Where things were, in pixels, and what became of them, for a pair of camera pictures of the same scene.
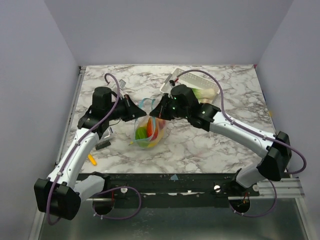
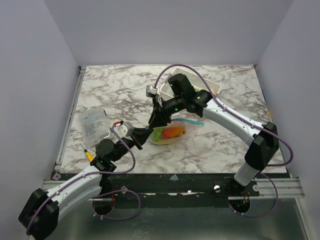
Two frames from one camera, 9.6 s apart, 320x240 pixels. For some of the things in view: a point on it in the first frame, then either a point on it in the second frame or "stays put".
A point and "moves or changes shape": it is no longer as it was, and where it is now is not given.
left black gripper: (133, 110) -> (141, 135)
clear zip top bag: (149, 131) moves or changes shape
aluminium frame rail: (70, 117) stays put
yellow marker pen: (92, 159) stays put
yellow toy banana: (153, 143) -> (165, 142)
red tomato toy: (149, 127) moves or changes shape
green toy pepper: (141, 133) moves or changes shape
